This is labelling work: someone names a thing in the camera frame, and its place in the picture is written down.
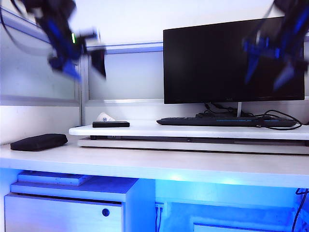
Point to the frosted rear partition panel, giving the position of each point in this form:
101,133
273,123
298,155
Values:
130,77

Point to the white desk riser board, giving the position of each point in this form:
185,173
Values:
193,132

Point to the white drawer cabinet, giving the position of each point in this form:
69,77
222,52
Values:
65,215

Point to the grey desk riser base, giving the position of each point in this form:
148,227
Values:
193,145

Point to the white flat slab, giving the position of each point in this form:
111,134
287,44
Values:
51,178

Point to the silver monitor stand post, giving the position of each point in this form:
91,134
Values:
239,109

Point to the black portable hard drive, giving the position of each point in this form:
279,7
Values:
111,124

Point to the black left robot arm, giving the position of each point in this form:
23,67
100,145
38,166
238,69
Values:
50,14

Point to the frosted side partition panel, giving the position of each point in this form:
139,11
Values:
26,79

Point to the black keyboard with blue stripe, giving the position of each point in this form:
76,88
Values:
205,121

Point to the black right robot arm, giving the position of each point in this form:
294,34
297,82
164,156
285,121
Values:
293,17

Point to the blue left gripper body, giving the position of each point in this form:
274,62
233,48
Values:
66,52

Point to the white paper cup blue logo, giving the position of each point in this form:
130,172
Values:
104,118

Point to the wall socket with plugs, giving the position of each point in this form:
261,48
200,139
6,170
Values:
159,207

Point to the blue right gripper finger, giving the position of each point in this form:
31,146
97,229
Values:
251,68
285,76

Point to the black computer monitor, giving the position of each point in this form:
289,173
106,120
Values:
212,62

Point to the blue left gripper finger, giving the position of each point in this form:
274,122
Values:
55,63
72,71

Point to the round cabinet lock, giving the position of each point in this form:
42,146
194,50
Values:
105,212

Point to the black soft pouch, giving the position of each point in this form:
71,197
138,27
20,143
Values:
38,142

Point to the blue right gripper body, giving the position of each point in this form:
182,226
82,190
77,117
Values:
263,48

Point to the grey partition corner post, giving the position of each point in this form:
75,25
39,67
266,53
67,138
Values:
83,101

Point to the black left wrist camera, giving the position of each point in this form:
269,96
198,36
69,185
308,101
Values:
99,61

